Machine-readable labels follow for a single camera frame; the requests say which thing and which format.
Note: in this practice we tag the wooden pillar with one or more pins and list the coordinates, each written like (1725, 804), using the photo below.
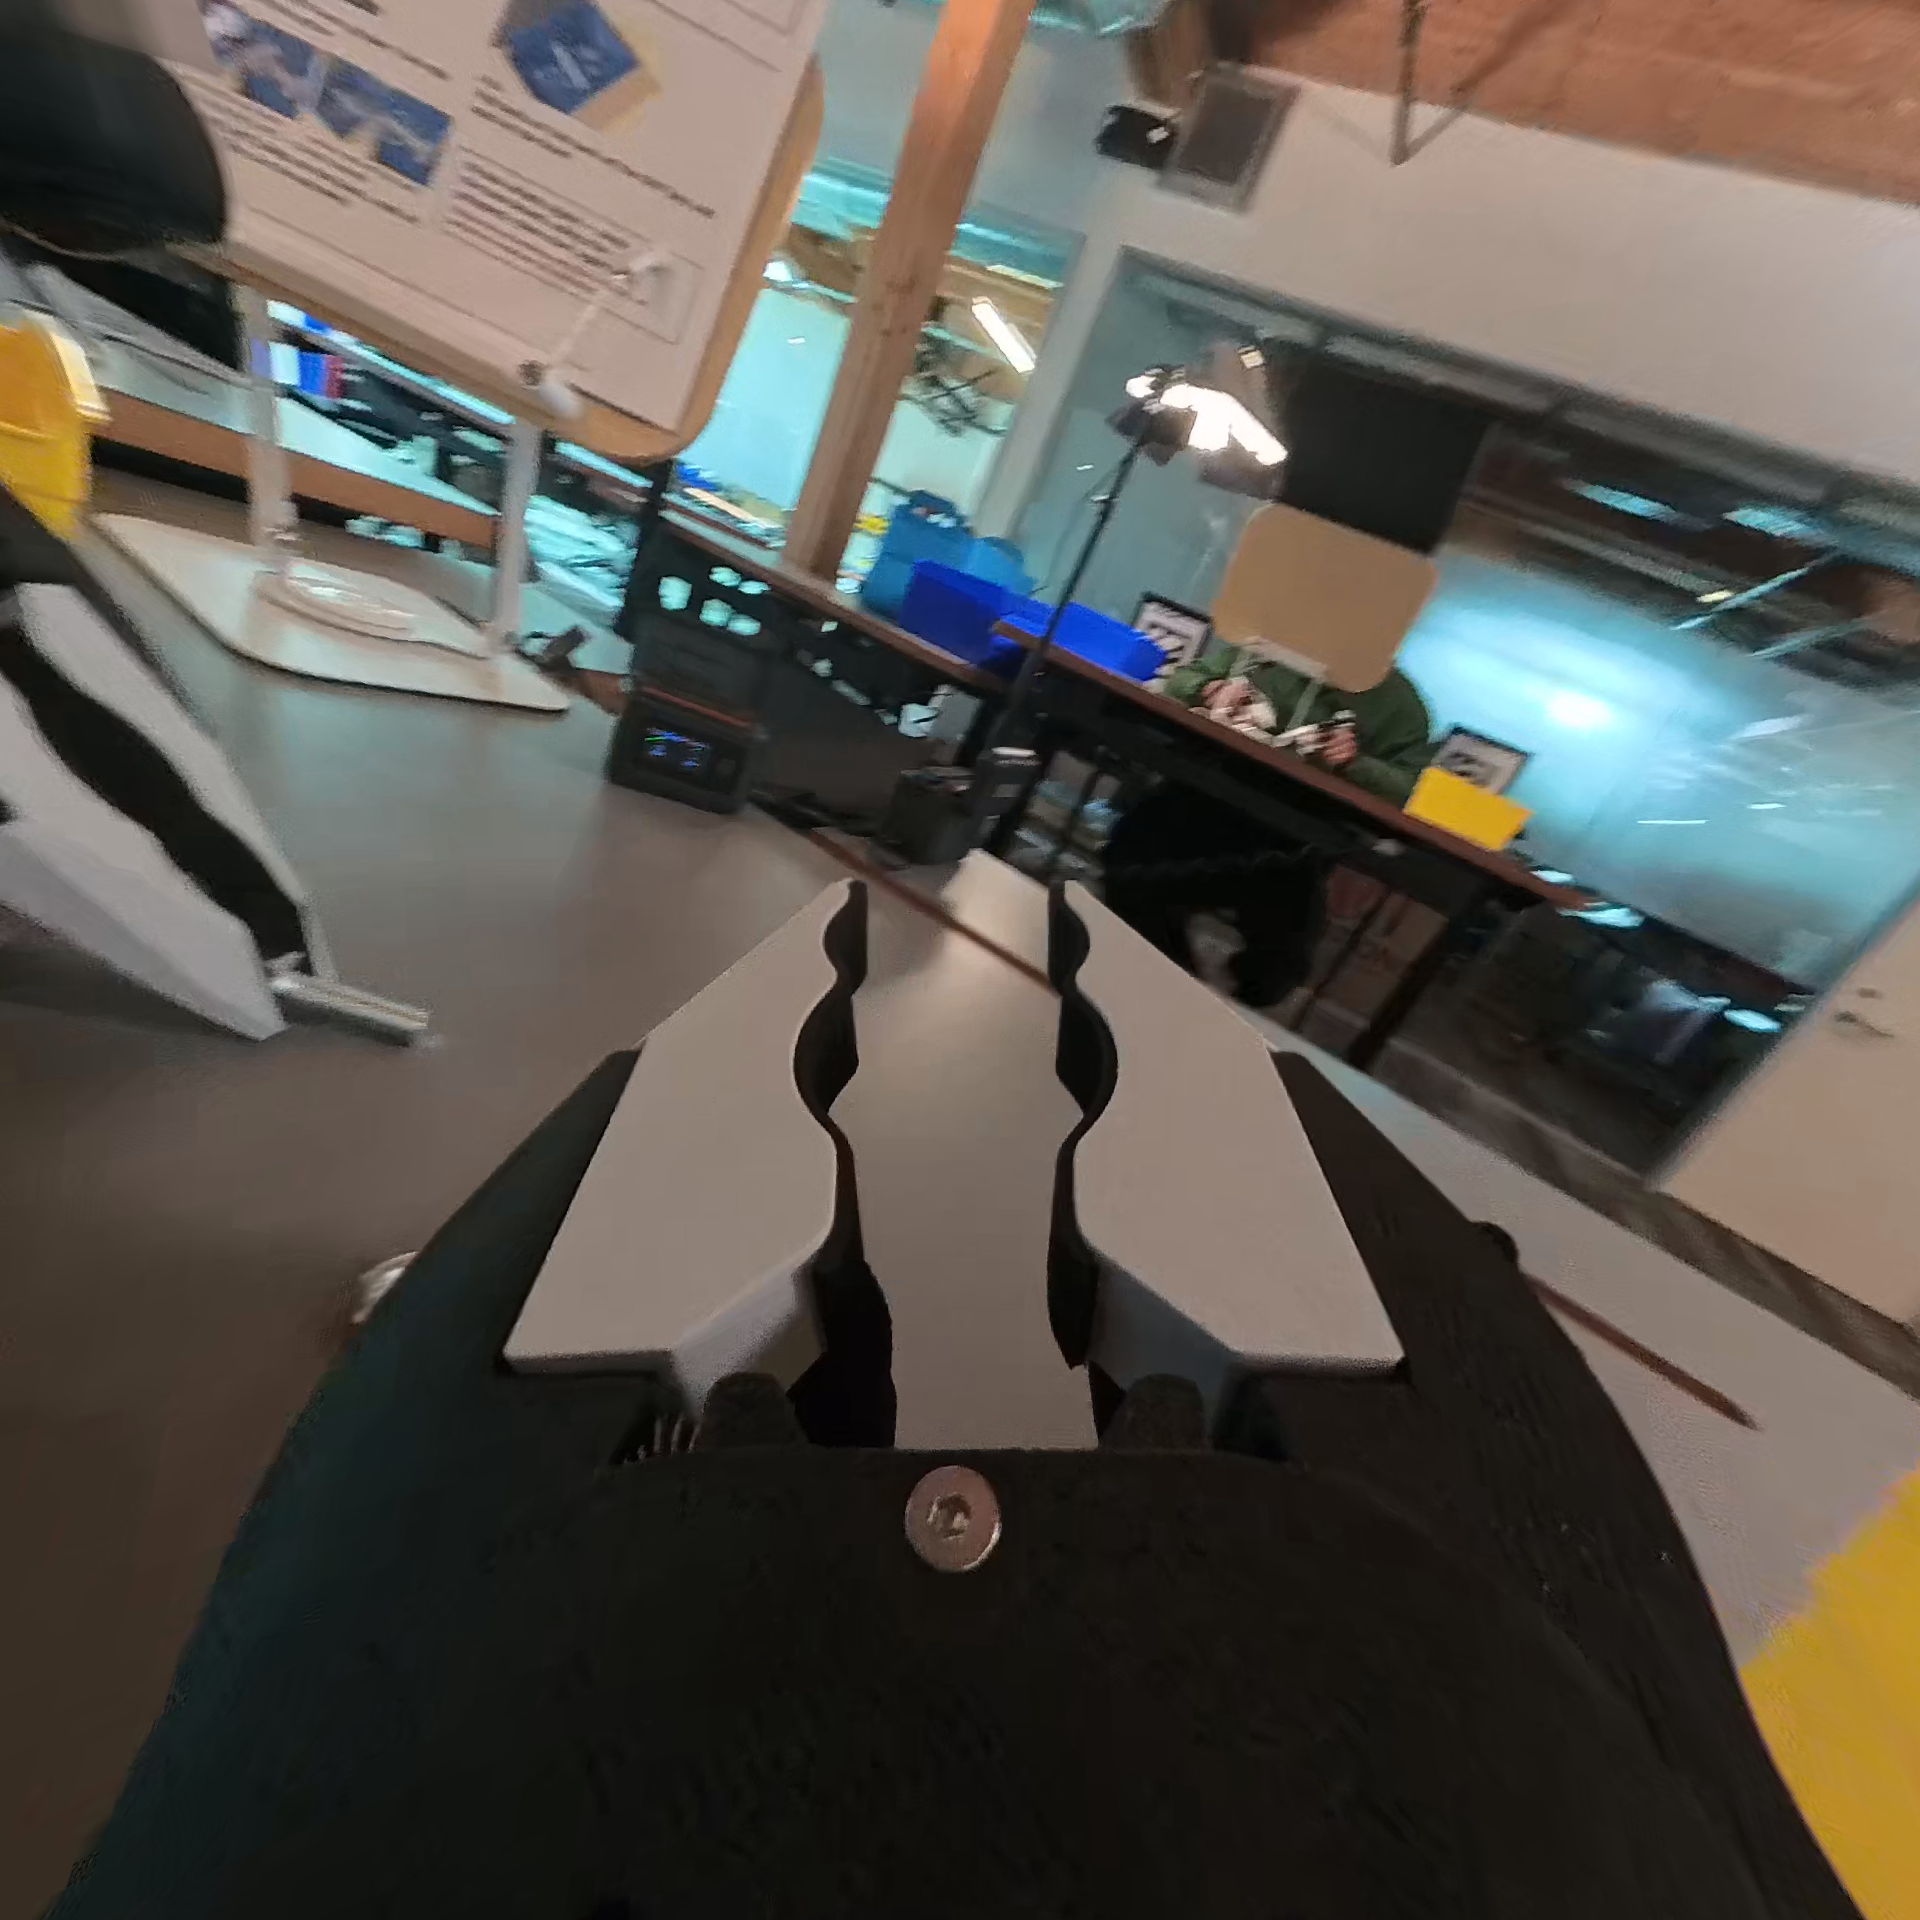
(917, 273)

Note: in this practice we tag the small black battery box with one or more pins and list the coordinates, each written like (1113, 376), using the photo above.
(943, 808)

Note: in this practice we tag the long work table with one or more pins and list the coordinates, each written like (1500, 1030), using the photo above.
(1500, 871)

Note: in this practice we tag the black square panel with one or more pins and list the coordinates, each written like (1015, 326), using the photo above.
(1388, 442)

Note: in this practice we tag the small framed picture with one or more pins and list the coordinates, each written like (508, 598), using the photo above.
(1482, 757)
(1170, 627)

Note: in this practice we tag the blue plastic bin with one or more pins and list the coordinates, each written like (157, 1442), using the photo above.
(963, 598)
(1088, 648)

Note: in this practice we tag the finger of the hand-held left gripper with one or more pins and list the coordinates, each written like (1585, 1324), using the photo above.
(136, 702)
(105, 919)

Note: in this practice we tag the light on tripod stand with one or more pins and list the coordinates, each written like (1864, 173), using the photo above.
(1073, 583)

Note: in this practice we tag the yellow plastic bin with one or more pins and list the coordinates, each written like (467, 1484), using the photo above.
(37, 421)
(1853, 1697)

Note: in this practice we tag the black ceiling camera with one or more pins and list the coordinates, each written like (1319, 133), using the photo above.
(1136, 130)

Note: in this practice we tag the small yellow bin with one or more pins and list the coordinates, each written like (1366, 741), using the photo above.
(1469, 808)

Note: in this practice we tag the black portable power station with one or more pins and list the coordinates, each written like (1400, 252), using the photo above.
(684, 735)

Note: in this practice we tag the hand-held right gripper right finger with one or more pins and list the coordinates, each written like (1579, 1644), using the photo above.
(1217, 1185)

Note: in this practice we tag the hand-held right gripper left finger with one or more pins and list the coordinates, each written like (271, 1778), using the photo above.
(702, 1172)

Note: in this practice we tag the wall air vent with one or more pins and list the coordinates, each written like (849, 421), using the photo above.
(1228, 133)

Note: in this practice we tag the white poster board on stand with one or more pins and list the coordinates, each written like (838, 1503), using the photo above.
(597, 150)

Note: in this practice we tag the blue storage bins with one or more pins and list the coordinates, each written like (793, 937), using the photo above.
(936, 532)

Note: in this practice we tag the black plastic crate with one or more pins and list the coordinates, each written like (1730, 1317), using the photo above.
(697, 577)

